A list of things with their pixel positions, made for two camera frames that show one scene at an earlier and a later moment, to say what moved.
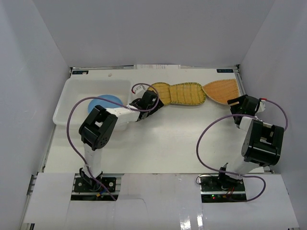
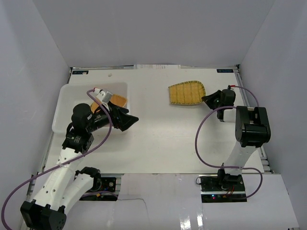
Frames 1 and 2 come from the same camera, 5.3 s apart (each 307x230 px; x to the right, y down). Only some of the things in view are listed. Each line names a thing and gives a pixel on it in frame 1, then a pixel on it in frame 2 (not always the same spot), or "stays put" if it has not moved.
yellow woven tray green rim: (187, 93) stays put
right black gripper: (240, 99) → (208, 99)
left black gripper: (155, 102) → (116, 116)
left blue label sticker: (80, 72) stays put
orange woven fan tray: (222, 91) → (117, 99)
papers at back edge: (157, 66) stays put
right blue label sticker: (224, 71) stays put
